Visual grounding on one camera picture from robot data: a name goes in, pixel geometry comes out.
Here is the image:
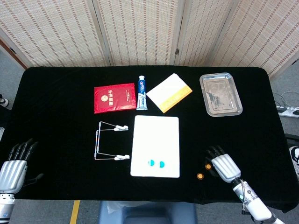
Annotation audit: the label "grey floor cables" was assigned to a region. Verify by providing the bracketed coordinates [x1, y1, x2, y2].
[273, 90, 299, 108]

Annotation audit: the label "white and yellow box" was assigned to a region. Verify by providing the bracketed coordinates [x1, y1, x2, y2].
[146, 73, 193, 114]

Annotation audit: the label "stainless steel tray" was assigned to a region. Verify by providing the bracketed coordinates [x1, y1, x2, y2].
[199, 72, 243, 117]

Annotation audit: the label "red certificate book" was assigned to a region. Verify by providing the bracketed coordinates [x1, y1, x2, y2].
[93, 83, 137, 114]

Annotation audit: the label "blue white toothpaste tube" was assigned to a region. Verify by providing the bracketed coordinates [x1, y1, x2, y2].
[136, 75, 149, 111]

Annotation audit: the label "black velvet tablecloth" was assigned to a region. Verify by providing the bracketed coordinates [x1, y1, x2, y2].
[0, 66, 299, 207]

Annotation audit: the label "woven folding screen panel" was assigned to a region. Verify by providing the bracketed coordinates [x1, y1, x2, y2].
[0, 0, 113, 68]
[211, 0, 299, 79]
[87, 0, 187, 66]
[174, 0, 246, 66]

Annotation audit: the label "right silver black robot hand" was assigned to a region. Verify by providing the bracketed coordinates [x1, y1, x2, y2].
[205, 145, 242, 184]

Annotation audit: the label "white power strip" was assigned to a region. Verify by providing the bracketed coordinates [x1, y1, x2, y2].
[276, 106, 299, 118]

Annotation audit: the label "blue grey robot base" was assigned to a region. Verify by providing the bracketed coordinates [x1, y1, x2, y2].
[98, 201, 197, 224]

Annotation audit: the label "white magnetic board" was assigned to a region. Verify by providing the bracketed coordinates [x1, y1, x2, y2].
[129, 115, 181, 179]

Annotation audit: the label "wire stand with white clips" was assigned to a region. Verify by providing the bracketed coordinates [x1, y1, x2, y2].
[94, 121, 130, 161]

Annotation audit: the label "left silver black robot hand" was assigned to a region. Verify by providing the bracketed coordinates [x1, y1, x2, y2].
[0, 138, 44, 194]

